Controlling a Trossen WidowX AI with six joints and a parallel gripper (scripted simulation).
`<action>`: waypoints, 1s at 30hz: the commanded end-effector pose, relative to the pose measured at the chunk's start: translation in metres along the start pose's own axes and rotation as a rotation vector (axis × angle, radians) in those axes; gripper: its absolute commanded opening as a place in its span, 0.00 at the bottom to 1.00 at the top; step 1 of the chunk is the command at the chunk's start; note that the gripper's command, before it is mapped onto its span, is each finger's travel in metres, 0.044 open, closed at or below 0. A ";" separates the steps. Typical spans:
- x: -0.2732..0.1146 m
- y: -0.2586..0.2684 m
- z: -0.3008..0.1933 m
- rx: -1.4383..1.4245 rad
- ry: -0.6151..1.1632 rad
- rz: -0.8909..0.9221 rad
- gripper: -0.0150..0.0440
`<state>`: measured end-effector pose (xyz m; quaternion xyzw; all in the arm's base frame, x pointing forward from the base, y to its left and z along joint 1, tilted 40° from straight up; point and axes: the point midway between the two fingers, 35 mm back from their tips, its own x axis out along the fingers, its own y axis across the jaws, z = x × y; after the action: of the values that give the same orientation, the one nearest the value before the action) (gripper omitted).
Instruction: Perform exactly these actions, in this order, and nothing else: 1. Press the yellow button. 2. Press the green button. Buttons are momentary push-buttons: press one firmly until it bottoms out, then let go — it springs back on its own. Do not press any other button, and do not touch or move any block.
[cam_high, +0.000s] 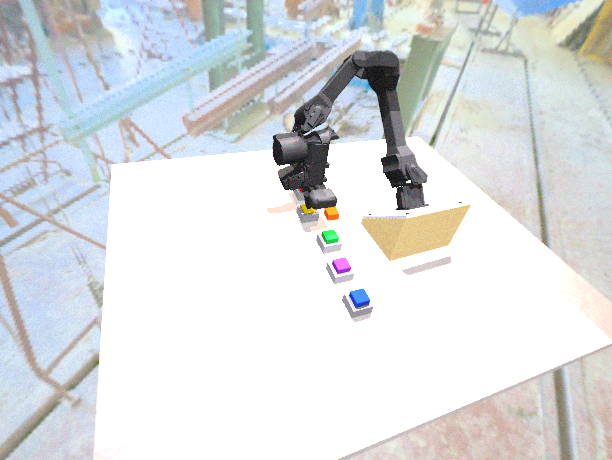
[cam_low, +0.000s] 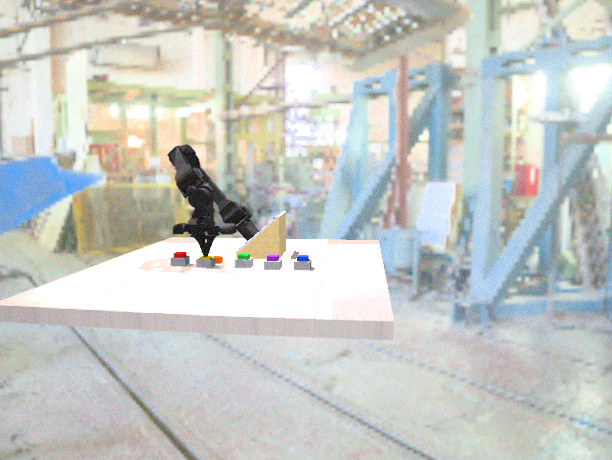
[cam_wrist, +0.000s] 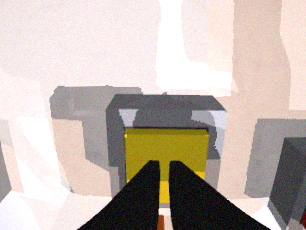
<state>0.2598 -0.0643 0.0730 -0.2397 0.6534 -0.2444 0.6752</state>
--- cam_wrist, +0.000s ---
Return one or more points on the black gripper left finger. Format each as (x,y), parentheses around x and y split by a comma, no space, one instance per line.
(136,206)

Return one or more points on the small orange block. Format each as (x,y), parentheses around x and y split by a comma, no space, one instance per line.
(161,223)

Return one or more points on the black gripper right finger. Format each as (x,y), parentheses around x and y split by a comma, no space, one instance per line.
(194,205)

